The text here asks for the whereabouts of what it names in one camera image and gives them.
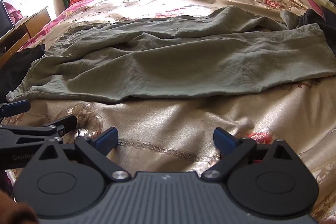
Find dark striped clothes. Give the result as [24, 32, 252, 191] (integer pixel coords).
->
[297, 7, 336, 57]

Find wooden side cabinet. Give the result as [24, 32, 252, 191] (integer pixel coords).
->
[0, 6, 52, 67]

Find floral beige bedspread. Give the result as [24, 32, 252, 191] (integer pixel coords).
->
[0, 0, 336, 224]

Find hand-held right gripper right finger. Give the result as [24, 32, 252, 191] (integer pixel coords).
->
[201, 127, 297, 183]

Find grey-green pants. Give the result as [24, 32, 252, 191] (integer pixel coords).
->
[7, 5, 335, 104]

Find person's left forearm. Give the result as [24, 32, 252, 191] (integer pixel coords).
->
[0, 183, 40, 224]

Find grey garment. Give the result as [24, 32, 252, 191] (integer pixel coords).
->
[279, 10, 300, 29]

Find black cloth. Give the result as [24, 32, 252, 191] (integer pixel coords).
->
[0, 44, 47, 105]

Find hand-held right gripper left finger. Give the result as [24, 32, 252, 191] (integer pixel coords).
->
[34, 126, 132, 183]

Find black monitor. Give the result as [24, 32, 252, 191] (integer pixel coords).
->
[0, 0, 15, 40]

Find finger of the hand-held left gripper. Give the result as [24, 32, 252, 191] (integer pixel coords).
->
[0, 114, 78, 144]
[0, 99, 31, 119]

